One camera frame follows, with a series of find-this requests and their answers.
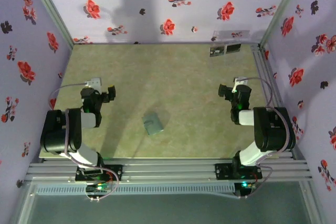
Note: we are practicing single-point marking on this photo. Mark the green leather card holder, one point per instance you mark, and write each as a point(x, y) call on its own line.
point(153, 125)

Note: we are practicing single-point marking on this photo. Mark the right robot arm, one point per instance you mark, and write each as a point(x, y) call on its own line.
point(273, 129)

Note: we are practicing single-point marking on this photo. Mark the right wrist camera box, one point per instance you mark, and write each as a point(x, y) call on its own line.
point(240, 81)

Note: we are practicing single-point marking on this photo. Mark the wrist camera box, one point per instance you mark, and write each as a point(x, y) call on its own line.
point(240, 81)
point(93, 82)

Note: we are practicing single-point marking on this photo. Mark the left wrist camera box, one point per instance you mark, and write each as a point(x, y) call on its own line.
point(93, 82)

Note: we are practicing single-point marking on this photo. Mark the aluminium frame rail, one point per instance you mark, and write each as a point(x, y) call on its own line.
point(262, 64)
point(168, 169)

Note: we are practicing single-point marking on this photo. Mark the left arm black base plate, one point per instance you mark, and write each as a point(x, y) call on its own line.
point(115, 171)

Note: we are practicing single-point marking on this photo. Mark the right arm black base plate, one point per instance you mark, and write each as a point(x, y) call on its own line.
point(223, 171)

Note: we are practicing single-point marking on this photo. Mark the aluminium frame post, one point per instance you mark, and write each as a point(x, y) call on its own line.
point(281, 9)
point(53, 14)

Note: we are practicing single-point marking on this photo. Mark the aluminium frame bar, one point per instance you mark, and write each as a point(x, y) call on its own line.
point(23, 203)
point(312, 203)

